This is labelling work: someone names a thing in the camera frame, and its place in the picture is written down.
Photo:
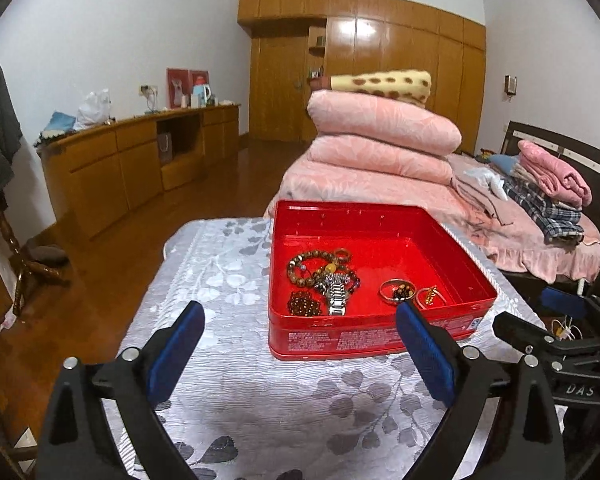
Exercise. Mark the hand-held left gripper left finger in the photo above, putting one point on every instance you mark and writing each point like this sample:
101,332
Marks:
180,345

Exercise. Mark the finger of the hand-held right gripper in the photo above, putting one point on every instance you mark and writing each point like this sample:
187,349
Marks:
555,297
520,332

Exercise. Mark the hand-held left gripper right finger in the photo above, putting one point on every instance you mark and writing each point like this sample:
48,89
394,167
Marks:
425,355

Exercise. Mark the silver bangle with clasp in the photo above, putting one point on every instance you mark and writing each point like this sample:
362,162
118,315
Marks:
442,301

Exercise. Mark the gold pendant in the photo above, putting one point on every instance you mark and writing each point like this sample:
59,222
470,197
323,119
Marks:
428,295

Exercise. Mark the silver bangle ball ends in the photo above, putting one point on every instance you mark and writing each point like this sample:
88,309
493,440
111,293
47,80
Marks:
382,294

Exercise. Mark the silver metal watch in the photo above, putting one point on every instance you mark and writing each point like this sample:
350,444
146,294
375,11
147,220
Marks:
337,297

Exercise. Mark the red tin box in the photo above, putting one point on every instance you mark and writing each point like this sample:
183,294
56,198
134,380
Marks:
380,235

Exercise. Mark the grey floral bedspread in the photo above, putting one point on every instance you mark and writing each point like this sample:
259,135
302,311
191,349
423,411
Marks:
240,390

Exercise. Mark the plaid cloth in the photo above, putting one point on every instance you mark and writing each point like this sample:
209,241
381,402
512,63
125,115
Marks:
545,210

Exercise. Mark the small folded pink blanket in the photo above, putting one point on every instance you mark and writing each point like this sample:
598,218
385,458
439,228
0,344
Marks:
555,175

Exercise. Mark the beige garment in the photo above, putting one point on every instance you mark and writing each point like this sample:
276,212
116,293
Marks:
480,200

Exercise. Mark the white garment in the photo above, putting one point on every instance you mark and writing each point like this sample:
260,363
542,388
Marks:
482,177

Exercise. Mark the dark headboard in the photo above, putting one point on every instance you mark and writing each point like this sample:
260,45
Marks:
595,160

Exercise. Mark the dark slippers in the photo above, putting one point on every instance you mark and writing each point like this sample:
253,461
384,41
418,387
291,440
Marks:
47,255

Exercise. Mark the wooden coat rack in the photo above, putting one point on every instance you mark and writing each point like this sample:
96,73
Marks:
22,270

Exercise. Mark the wooden sideboard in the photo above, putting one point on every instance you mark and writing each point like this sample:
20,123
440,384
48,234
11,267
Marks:
105,170

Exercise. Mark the grey paper bag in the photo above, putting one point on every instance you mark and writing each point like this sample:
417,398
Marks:
164,147

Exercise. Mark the thick pink folded quilt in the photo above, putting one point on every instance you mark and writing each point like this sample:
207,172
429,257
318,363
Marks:
380,120
375,160

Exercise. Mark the white plastic bag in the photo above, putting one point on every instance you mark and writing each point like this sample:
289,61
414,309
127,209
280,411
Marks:
94,110

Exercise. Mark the blue white kettle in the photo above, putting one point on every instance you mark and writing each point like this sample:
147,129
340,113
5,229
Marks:
202,95

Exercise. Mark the blue cloth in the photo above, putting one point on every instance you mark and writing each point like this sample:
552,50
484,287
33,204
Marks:
60,122

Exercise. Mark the yellow spotted blanket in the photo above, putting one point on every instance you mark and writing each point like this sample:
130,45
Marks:
380,87

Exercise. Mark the wooden wardrobe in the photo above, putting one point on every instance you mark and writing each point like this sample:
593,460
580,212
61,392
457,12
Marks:
380,40

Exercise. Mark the wall switch box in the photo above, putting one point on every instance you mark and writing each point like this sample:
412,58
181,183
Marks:
510,85

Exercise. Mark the wall socket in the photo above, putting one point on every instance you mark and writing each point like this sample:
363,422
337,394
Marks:
147,90

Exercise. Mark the red picture frame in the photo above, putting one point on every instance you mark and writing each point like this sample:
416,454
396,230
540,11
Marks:
202,74
176,85

